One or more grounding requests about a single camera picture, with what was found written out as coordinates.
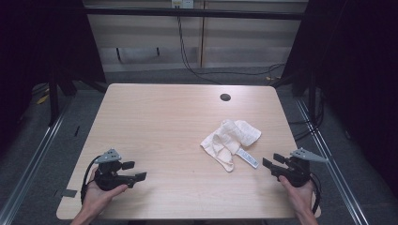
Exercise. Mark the metal floor rail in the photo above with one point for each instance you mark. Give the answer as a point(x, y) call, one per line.
point(331, 162)
point(31, 162)

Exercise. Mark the black curtain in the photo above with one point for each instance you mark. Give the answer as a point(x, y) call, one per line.
point(37, 56)
point(356, 78)

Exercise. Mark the black horizontal bar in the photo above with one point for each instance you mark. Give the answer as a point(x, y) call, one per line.
point(194, 13)

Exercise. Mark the black wall hook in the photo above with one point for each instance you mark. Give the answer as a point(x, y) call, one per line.
point(158, 51)
point(118, 54)

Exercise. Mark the yellow object on floor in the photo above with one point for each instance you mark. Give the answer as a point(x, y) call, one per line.
point(42, 99)

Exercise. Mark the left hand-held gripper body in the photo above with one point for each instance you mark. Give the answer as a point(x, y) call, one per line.
point(108, 179)

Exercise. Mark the grey tape strip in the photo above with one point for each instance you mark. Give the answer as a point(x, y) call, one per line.
point(68, 193)

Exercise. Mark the white cloth with label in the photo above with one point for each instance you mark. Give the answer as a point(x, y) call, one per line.
point(228, 140)

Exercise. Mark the black metal stand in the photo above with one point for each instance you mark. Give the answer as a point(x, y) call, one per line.
point(53, 100)

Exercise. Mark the person's left hand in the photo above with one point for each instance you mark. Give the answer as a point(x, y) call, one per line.
point(94, 198)

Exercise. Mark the person's right hand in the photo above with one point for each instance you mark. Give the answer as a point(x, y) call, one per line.
point(300, 198)

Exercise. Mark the white power outlet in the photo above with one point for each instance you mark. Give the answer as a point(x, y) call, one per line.
point(182, 3)

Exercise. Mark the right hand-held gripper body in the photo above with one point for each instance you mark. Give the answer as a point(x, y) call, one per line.
point(297, 173)

